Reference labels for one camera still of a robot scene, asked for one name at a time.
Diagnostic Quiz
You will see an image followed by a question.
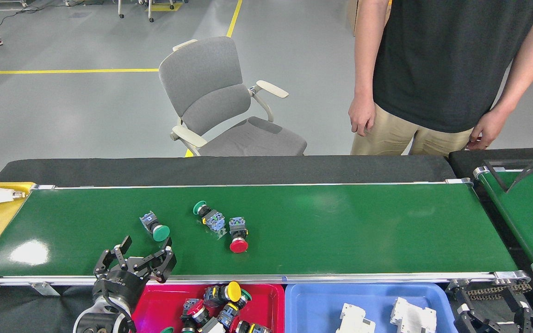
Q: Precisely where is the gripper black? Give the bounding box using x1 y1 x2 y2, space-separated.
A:
93 235 177 308

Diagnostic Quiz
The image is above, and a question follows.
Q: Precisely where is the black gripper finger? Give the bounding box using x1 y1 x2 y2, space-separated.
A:
453 296 491 333
502 289 533 333

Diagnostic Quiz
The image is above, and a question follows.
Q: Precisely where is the white circuit breaker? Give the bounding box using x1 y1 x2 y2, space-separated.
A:
390 297 437 333
336 303 376 333

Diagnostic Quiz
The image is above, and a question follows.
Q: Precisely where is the yellow mushroom push button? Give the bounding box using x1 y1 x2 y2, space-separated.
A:
203 281 242 306

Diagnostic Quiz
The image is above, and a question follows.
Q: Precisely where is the red plastic tray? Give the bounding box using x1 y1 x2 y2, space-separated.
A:
130 283 285 333

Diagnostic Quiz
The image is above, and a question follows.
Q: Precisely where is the blue plastic tray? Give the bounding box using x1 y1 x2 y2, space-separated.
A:
284 282 459 333

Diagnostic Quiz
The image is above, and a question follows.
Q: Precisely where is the person's left hand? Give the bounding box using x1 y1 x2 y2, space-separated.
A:
467 111 508 150

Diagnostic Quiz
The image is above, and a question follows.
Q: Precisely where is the person's right hand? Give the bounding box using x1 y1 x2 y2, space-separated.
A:
348 96 377 137

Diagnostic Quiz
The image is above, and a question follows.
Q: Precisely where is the grey office chair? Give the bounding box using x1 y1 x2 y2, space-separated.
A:
158 36 308 157

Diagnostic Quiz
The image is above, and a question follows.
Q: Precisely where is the white wheeled stand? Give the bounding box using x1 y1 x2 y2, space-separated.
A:
118 0 174 23

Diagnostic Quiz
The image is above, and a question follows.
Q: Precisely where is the person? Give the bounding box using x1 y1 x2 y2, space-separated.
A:
348 0 533 156

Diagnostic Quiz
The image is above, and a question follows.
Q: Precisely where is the black drive chain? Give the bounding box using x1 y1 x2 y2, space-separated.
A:
465 284 521 301

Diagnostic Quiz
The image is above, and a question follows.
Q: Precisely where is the black angle guide frame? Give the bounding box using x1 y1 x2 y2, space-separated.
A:
483 160 533 192

